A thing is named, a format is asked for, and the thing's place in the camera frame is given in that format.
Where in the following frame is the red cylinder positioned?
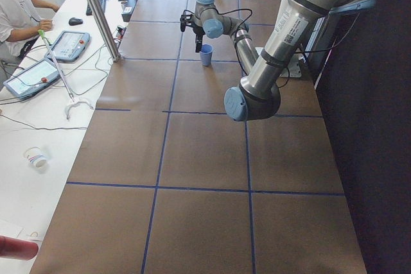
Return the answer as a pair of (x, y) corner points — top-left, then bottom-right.
(1, 235), (39, 261)

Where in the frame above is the teach pendant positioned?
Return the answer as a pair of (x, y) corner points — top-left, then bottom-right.
(50, 31), (91, 63)
(3, 59), (60, 98)

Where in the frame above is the reacher grabber tool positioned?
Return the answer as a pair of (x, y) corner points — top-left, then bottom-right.
(38, 30), (94, 120)

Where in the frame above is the blue ribbed plastic cup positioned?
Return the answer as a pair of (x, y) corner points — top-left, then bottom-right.
(200, 44), (213, 66)

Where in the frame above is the teach pendant near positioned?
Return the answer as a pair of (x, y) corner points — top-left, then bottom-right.
(3, 59), (60, 98)

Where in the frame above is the aluminium frame post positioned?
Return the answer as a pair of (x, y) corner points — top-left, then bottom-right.
(87, 0), (120, 62)

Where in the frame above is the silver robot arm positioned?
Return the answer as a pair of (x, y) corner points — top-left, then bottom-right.
(180, 0), (376, 121)

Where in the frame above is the white pedestal column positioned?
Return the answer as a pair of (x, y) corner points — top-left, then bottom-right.
(249, 42), (304, 80)

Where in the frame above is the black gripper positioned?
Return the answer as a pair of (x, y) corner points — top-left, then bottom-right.
(193, 24), (205, 53)

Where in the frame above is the white paper cup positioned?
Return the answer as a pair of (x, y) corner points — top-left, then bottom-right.
(23, 147), (48, 173)

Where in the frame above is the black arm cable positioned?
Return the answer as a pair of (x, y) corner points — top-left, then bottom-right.
(214, 8), (254, 73)

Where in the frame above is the seated person white shirt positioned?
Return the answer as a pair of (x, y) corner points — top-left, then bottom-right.
(1, 0), (60, 59)

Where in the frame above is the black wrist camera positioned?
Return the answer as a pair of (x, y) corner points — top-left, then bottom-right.
(179, 10), (194, 33)

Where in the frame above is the black computer mouse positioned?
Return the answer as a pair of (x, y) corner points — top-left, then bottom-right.
(68, 17), (83, 26)

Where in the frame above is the teach pendant far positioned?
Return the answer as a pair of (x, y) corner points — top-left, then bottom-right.
(50, 31), (91, 63)

